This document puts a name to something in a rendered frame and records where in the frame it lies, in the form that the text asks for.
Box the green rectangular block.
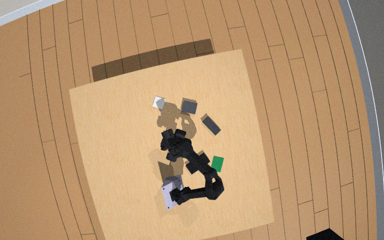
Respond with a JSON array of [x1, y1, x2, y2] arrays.
[[211, 156, 224, 172]]

